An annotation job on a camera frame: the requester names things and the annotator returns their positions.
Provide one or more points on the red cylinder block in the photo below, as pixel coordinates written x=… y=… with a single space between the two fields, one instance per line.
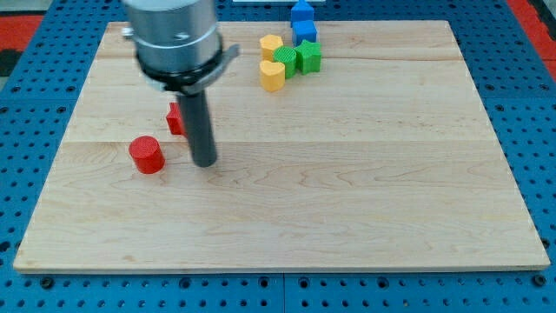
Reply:
x=147 y=154

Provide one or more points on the blue cube block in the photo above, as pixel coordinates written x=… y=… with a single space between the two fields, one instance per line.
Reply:
x=304 y=31

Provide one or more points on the light wooden board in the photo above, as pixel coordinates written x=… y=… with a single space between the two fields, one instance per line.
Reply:
x=384 y=161

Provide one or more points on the yellow hexagon block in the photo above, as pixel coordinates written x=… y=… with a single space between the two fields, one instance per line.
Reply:
x=268 y=44

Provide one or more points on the green star block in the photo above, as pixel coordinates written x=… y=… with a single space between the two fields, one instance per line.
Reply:
x=308 y=57

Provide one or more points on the blue triangle block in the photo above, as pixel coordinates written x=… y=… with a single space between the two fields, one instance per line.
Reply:
x=301 y=11

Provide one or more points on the green cylinder block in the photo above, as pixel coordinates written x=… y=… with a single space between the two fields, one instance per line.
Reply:
x=287 y=56

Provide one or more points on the yellow heart block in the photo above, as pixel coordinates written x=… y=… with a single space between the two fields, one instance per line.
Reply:
x=272 y=75

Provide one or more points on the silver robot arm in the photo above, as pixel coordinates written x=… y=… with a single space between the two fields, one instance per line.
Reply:
x=180 y=48

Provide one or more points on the red star block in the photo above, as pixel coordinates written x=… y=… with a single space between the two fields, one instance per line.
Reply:
x=174 y=120

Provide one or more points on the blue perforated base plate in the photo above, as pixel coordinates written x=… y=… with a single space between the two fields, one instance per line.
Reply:
x=514 y=84

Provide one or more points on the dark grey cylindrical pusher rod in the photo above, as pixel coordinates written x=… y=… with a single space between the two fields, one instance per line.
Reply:
x=198 y=127

